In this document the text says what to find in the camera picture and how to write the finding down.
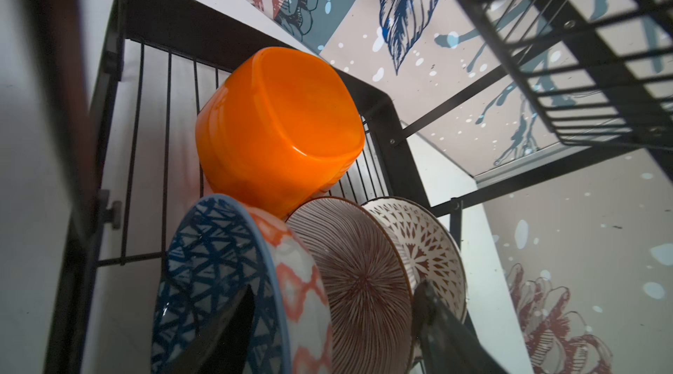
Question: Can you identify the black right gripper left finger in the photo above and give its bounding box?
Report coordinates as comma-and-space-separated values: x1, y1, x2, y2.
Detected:
162, 286, 255, 373

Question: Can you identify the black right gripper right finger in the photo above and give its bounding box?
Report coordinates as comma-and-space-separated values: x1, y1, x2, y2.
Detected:
412, 280, 505, 373

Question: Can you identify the white red patterned bowl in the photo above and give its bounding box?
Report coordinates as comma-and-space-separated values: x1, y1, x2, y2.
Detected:
363, 196, 467, 322

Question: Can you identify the dark striped ceramic bowl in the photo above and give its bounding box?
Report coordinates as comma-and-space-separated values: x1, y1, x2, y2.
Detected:
287, 197, 413, 373

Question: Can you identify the blue triangle patterned bowl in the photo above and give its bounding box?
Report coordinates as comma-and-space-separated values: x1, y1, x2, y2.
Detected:
151, 195, 334, 373

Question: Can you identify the orange plastic bowl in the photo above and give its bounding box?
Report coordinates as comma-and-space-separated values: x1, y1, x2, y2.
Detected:
195, 47, 366, 218

